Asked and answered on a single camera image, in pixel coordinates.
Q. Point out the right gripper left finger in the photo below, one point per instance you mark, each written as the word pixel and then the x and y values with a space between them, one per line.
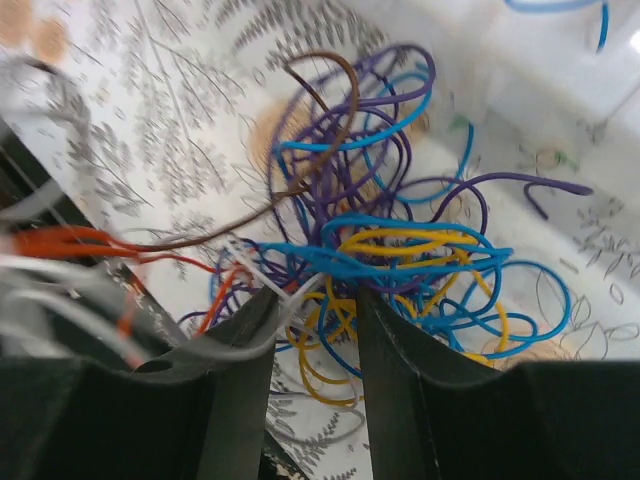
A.
pixel 176 417

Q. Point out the white compartment tray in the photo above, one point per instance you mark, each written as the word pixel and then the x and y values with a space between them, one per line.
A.
pixel 565 73

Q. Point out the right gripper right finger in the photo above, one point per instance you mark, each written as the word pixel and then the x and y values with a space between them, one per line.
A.
pixel 432 413

